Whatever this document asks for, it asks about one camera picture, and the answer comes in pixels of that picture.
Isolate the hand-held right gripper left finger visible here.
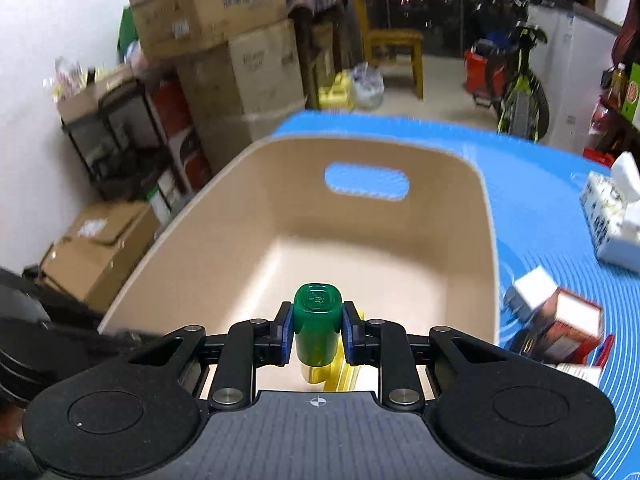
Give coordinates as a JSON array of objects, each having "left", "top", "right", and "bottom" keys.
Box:
[{"left": 127, "top": 301, "right": 296, "bottom": 411}]

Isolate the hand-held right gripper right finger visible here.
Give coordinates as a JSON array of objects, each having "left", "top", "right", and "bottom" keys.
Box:
[{"left": 342, "top": 301, "right": 506, "bottom": 409}]

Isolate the yellow bottle with green cap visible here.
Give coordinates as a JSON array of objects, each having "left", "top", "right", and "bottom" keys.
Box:
[{"left": 292, "top": 283, "right": 358, "bottom": 392}]

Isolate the beige plastic bin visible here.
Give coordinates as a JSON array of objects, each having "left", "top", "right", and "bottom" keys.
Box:
[{"left": 98, "top": 135, "right": 501, "bottom": 397}]

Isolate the small white box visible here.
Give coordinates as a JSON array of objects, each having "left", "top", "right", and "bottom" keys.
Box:
[{"left": 502, "top": 266, "right": 559, "bottom": 322}]

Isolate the red patterned box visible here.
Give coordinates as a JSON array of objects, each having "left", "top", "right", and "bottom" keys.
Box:
[{"left": 530, "top": 287, "right": 604, "bottom": 366}]

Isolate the red plastic tool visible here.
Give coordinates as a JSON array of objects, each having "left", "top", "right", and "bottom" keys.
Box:
[{"left": 594, "top": 334, "right": 617, "bottom": 367}]

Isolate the torn cardboard box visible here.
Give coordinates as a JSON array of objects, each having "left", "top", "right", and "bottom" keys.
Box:
[{"left": 40, "top": 202, "right": 162, "bottom": 314}]

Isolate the large plain cardboard box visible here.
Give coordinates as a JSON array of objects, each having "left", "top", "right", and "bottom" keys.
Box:
[
  {"left": 177, "top": 20, "right": 306, "bottom": 118},
  {"left": 200, "top": 105, "right": 307, "bottom": 172}
]

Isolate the black metal shelf rack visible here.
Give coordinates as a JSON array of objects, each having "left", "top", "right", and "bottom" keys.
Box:
[{"left": 60, "top": 77, "right": 201, "bottom": 202}]

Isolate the red and white carton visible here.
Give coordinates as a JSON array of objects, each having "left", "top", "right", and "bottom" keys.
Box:
[{"left": 150, "top": 80, "right": 212, "bottom": 192}]

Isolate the blue ribbed mat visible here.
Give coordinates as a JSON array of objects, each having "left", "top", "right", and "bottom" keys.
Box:
[{"left": 272, "top": 110, "right": 640, "bottom": 480}]

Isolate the yellow plastic jug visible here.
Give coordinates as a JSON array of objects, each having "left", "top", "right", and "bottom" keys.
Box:
[{"left": 318, "top": 72, "right": 356, "bottom": 112}]

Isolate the clear plastic bag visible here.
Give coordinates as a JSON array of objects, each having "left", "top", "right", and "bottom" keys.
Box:
[{"left": 350, "top": 62, "right": 386, "bottom": 109}]

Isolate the cardboard box on rack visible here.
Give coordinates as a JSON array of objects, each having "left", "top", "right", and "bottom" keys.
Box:
[{"left": 56, "top": 65, "right": 137, "bottom": 124}]

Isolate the white patterned tissue box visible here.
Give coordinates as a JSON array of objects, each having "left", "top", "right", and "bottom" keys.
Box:
[{"left": 580, "top": 152, "right": 640, "bottom": 273}]

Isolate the red bucket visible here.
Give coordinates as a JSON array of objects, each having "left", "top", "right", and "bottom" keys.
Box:
[{"left": 464, "top": 47, "right": 507, "bottom": 107}]

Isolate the black and green bicycle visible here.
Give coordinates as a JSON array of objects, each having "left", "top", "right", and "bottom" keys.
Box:
[{"left": 477, "top": 0, "right": 551, "bottom": 142}]

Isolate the wooden chair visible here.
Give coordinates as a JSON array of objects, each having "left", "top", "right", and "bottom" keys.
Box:
[{"left": 345, "top": 0, "right": 425, "bottom": 100}]

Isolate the red gift box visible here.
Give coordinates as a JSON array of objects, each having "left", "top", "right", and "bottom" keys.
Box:
[{"left": 582, "top": 146, "right": 617, "bottom": 169}]

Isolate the green bag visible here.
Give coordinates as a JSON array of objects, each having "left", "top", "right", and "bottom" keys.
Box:
[{"left": 117, "top": 6, "right": 142, "bottom": 57}]

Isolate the open taped cardboard box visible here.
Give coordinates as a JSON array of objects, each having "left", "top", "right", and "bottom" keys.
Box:
[{"left": 121, "top": 0, "right": 288, "bottom": 59}]

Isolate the white chest freezer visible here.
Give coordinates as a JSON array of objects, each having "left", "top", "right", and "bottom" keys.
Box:
[{"left": 527, "top": 2, "right": 623, "bottom": 148}]

